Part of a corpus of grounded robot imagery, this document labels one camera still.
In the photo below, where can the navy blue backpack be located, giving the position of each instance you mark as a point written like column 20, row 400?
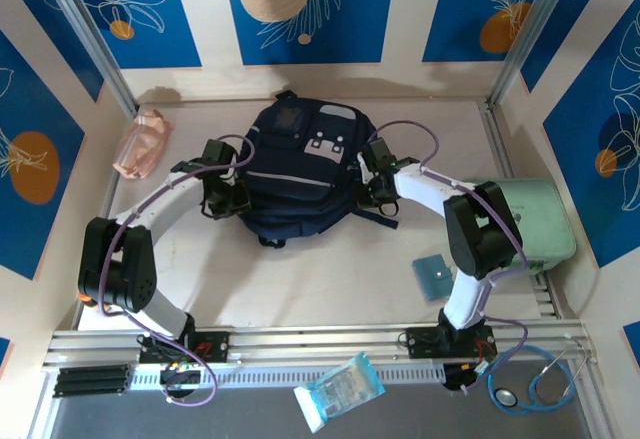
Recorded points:
column 295, row 159

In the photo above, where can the pink mesh pencil case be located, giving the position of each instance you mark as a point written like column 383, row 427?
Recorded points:
column 142, row 144

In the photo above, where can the small teal snap wallet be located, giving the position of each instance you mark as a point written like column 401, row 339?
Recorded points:
column 430, row 276

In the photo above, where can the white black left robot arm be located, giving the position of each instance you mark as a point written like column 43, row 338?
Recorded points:
column 160, row 199

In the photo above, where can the mint green zip case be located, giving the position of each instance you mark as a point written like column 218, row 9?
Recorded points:
column 545, row 219

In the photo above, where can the small bottle with orange cap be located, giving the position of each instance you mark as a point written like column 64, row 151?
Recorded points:
column 85, row 299

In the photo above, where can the black connector box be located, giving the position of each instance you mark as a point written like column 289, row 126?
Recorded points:
column 455, row 379
column 187, row 379

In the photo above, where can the blue wet wipes packet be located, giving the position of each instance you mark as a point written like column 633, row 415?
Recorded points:
column 340, row 389

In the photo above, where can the black aluminium profile block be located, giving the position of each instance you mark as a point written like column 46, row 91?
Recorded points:
column 92, row 381

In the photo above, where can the blue stethoscope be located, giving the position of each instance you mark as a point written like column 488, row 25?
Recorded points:
column 505, row 398

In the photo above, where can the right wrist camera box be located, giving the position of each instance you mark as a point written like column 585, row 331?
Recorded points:
column 382, row 151

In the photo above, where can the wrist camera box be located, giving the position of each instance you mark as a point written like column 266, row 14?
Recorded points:
column 382, row 151
column 219, row 154

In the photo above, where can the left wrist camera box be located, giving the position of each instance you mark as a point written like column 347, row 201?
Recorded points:
column 219, row 154

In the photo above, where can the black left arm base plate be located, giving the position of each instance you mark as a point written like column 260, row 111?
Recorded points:
column 215, row 346

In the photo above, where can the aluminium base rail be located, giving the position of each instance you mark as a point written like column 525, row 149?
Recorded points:
column 325, row 339

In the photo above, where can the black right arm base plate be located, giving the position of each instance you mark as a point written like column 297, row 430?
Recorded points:
column 420, row 341

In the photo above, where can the aluminium frame post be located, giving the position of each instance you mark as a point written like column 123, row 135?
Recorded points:
column 535, row 24
column 85, row 24

